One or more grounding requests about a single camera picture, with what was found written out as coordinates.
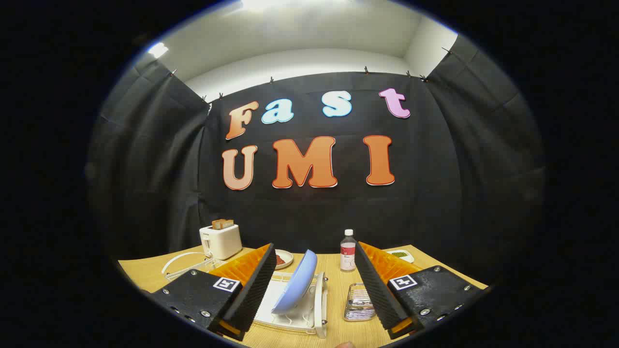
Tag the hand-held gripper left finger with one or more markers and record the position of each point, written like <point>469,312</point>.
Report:
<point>256,290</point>

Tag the red food pieces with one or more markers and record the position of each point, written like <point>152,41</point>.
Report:
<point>279,260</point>

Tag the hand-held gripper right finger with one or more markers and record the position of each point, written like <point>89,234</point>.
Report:
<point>375,290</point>

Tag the brown toast slice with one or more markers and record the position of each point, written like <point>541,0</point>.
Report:
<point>222,224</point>

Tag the white toaster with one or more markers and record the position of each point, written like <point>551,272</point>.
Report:
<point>222,241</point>

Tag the white divided spice dish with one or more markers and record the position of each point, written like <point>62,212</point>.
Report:
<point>404,258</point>

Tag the ceiling light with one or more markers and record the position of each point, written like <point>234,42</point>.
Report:
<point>157,50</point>

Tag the black backdrop cloth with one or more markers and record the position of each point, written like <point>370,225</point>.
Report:
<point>314,212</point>

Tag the blue plate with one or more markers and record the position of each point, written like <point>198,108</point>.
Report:
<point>297,285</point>

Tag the clear bottle red label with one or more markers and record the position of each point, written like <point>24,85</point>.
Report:
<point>347,253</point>

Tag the small white plate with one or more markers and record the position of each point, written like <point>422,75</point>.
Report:
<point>287,257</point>

